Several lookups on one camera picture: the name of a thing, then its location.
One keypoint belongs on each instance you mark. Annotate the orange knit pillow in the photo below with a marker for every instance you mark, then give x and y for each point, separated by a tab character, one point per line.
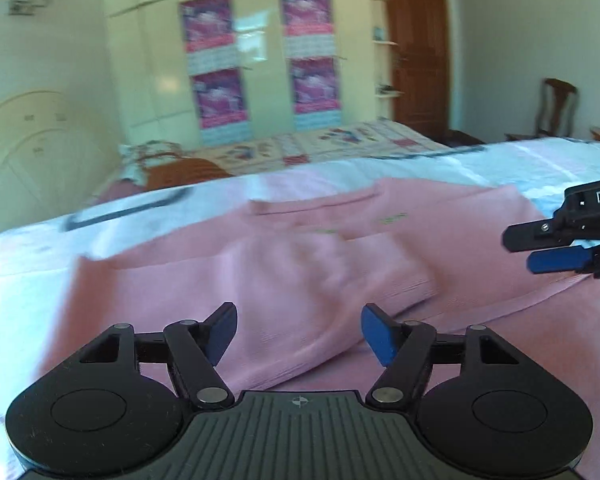
185	172

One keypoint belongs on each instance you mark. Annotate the cream wardrobe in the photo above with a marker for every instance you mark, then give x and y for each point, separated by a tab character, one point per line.
152	60

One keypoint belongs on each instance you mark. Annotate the pink wall poster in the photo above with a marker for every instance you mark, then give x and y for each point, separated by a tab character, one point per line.
220	105
316	92
305	10
207	22

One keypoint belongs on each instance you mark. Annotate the dark wooden chair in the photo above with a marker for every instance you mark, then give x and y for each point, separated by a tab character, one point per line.
555	105

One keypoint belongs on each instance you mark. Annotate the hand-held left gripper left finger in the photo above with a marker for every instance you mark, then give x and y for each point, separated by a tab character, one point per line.
222	332

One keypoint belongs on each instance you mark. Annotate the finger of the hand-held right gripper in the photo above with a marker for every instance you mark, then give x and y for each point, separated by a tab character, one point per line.
530	235
555	260

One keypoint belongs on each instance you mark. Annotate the cream printed quilt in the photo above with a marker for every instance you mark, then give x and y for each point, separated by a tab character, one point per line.
330	142

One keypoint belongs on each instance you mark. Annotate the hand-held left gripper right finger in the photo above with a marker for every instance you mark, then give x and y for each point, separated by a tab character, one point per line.
377	332

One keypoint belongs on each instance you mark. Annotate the patterned pillow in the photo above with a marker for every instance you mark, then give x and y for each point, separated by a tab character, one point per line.
140	157

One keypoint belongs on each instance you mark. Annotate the cream arched headboard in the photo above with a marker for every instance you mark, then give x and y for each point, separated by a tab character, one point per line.
35	150

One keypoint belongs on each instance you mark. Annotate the pink knit sweater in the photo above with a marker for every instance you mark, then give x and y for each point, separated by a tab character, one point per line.
300	270

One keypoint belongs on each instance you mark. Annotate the cream corner shelf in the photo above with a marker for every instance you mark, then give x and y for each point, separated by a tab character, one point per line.
382	40

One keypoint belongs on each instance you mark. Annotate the brown wooden door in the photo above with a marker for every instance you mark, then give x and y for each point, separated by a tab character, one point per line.
417	50

